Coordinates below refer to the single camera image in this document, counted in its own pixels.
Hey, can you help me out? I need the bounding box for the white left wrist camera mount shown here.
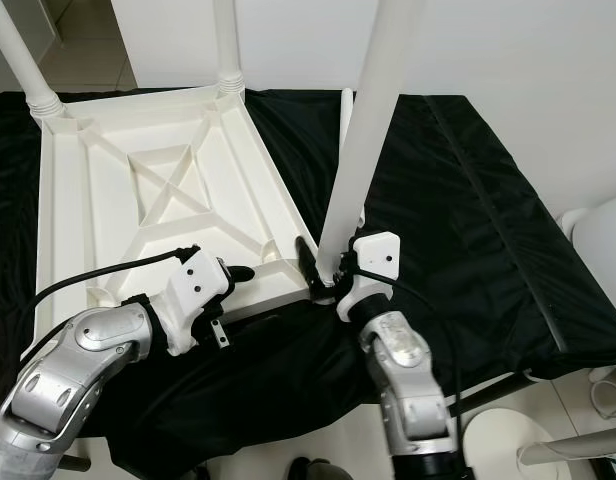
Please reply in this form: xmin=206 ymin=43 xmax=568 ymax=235
xmin=163 ymin=248 xmax=234 ymax=353

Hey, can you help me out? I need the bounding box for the black right robot foot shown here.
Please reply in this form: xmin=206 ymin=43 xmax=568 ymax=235
xmin=290 ymin=458 xmax=349 ymax=480

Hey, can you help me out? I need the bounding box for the white stand pole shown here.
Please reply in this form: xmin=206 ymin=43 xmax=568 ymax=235
xmin=518 ymin=432 xmax=616 ymax=469

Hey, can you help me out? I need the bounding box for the dark metal table leg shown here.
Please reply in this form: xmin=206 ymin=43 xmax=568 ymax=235
xmin=453 ymin=370 xmax=544 ymax=416
xmin=60 ymin=455 xmax=94 ymax=473

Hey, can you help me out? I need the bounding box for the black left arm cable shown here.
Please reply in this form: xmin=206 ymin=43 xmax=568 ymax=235
xmin=36 ymin=245 xmax=201 ymax=303

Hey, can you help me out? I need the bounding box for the white round stand base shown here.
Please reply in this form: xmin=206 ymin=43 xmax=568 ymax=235
xmin=463 ymin=408 xmax=564 ymax=480

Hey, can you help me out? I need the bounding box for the black cloth table cover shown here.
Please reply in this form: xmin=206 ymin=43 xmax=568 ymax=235
xmin=0 ymin=90 xmax=616 ymax=480

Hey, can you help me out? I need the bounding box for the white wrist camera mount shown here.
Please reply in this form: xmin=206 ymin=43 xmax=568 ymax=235
xmin=163 ymin=248 xmax=234 ymax=353
xmin=338 ymin=232 xmax=402 ymax=321

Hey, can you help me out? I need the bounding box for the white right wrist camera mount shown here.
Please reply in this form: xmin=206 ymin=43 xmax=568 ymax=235
xmin=338 ymin=232 xmax=402 ymax=321

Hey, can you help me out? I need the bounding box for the white floor cable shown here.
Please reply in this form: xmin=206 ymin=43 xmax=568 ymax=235
xmin=588 ymin=368 xmax=616 ymax=419

